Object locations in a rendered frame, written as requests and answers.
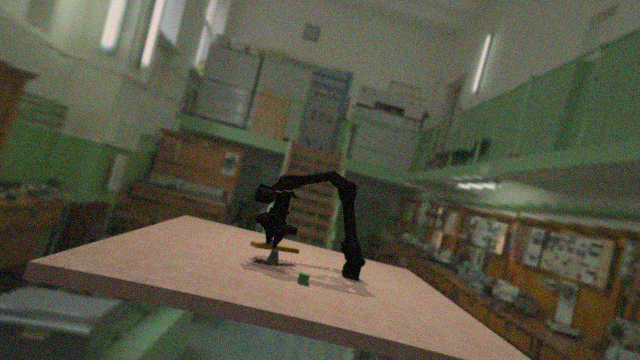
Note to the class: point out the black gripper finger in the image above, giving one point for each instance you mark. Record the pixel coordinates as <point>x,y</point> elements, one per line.
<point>269,233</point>
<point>278,237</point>

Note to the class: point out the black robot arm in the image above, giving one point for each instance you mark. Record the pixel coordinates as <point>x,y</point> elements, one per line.
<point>347,192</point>

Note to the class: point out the orange bar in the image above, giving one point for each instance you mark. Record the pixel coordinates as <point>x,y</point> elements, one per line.
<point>278,247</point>

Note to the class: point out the small green block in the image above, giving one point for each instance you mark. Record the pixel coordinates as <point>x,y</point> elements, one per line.
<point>303,278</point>

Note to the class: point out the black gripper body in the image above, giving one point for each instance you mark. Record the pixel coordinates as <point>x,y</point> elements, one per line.
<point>282,225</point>

